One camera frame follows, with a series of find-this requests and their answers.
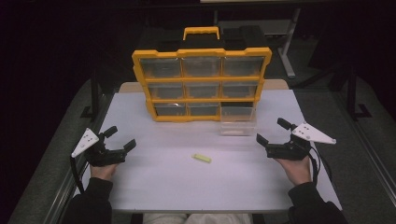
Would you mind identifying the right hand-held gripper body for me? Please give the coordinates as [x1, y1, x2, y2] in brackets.
[265, 121, 337, 161]

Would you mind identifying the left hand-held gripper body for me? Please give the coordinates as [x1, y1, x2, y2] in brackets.
[70, 127, 128, 168]

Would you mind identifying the clear plastic drawer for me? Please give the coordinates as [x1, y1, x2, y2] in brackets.
[219, 105, 259, 137]

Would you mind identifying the small yellow block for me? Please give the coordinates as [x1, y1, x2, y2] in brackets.
[191, 153, 213, 164]

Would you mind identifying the yellow black drawer organizer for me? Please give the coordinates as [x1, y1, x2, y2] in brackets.
[131, 25, 273, 123]

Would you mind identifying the person's left hand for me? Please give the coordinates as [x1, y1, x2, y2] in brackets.
[90, 163, 119, 182]

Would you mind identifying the person's right hand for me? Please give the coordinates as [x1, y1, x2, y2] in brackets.
[275, 154, 313, 188]

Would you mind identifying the beige wooden board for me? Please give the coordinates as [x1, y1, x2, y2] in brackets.
[119, 78, 290, 93]

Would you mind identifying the black metal stand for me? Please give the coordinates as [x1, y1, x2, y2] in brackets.
[346, 65, 374, 121]
[79, 68, 105, 121]

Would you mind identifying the white desk with metal leg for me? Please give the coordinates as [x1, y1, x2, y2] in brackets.
[200, 0, 303, 79]

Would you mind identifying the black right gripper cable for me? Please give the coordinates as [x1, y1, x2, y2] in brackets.
[307, 145, 333, 189]

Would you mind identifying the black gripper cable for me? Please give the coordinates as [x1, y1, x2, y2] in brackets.
[69, 156, 86, 195]
[307, 145, 333, 189]

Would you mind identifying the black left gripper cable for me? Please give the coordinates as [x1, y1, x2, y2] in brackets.
[69, 156, 86, 195]

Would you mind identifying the aluminium frame rail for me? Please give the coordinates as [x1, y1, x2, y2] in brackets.
[329, 90, 396, 200]
[49, 92, 114, 224]

